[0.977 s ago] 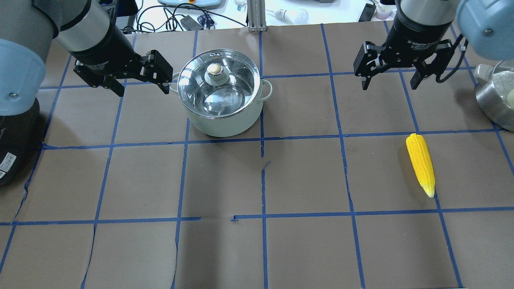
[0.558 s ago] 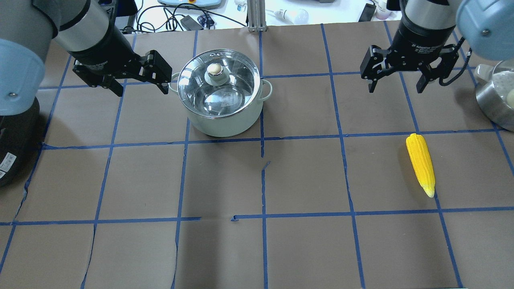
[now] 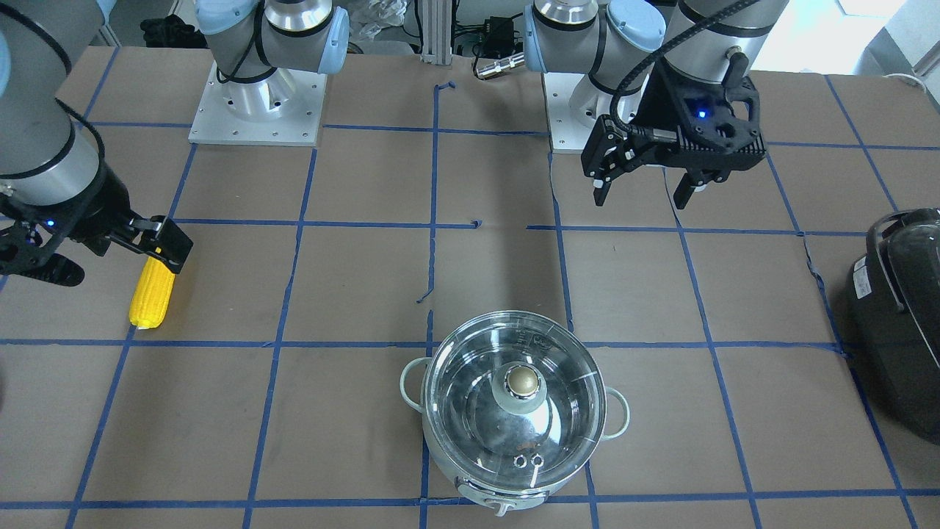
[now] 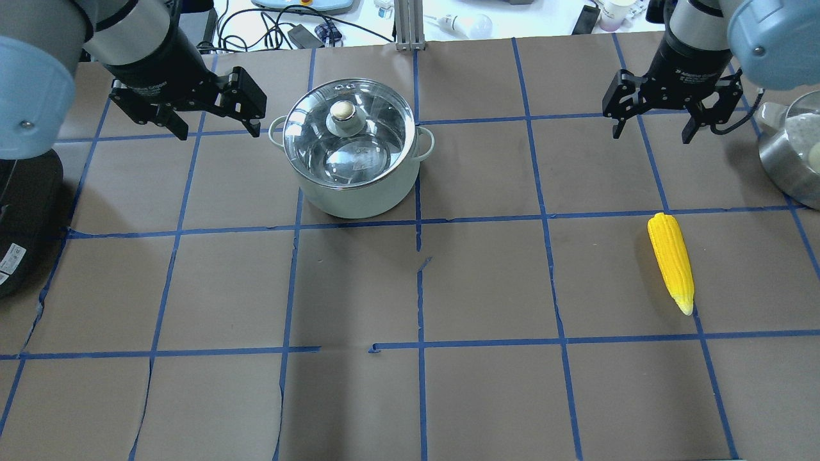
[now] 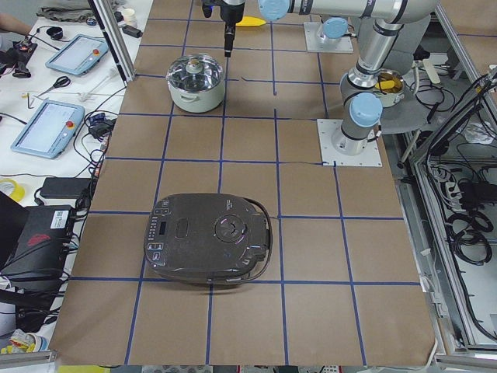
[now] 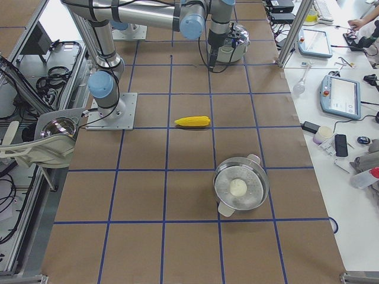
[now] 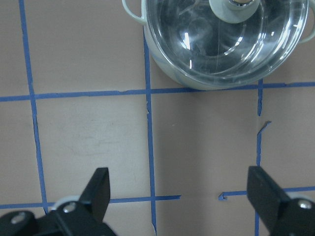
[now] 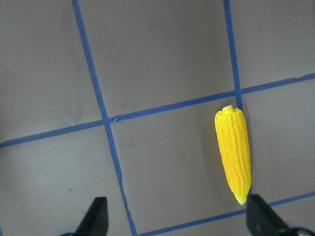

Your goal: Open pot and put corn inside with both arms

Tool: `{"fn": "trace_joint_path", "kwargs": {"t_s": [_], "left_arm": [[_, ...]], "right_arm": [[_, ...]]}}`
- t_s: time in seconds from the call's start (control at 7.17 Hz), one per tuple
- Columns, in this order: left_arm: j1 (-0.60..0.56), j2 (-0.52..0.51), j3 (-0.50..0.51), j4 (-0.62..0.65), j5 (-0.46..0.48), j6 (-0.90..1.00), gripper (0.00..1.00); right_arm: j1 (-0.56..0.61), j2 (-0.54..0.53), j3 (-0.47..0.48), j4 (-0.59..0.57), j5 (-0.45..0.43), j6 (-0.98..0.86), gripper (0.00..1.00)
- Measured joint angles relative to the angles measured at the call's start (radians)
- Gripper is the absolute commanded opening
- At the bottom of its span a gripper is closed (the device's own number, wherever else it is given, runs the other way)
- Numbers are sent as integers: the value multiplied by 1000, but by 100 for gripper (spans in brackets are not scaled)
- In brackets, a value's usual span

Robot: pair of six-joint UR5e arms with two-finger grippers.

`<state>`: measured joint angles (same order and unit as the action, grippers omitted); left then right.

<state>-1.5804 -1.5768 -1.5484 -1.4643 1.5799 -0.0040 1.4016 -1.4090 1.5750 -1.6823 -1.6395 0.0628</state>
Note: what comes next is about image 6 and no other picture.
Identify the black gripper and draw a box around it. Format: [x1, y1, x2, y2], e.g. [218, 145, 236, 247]
[208, 41, 220, 70]

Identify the yellow corn cob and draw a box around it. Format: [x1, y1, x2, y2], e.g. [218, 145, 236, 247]
[174, 116, 211, 128]

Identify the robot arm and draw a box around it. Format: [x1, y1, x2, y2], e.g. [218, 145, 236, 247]
[63, 1, 235, 83]

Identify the pale green steel pot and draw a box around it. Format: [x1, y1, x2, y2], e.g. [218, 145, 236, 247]
[217, 21, 250, 63]

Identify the steel steamer pot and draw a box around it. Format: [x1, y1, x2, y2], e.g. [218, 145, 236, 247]
[213, 154, 269, 217]

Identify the person hand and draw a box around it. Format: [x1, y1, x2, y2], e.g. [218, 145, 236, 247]
[348, 19, 366, 31]

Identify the far teach pendant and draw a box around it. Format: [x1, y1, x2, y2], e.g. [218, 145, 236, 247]
[297, 28, 332, 59]

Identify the teach pendant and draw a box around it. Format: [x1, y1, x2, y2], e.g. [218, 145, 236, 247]
[297, 28, 332, 59]
[319, 75, 361, 120]

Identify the black power adapter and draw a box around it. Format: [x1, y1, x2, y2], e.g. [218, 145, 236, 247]
[301, 121, 320, 134]

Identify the near teach pendant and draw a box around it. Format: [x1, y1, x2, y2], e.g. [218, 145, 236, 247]
[319, 75, 361, 120]

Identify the white purple cup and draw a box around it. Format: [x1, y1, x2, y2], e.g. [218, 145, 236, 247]
[313, 126, 333, 145]

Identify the white steamed bun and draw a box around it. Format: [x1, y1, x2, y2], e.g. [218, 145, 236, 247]
[229, 179, 248, 197]

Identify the black smartphone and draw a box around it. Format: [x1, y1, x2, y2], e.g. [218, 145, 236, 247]
[335, 134, 348, 157]

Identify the steel bowl on tray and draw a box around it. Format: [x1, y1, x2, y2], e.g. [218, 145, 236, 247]
[40, 117, 76, 138]

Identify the black monitor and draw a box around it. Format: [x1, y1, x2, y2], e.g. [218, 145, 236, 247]
[20, 21, 52, 63]

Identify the right aluminium frame post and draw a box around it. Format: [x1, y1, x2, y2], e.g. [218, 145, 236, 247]
[277, 0, 313, 67]

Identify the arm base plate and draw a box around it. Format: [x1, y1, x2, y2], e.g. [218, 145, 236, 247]
[85, 92, 137, 131]

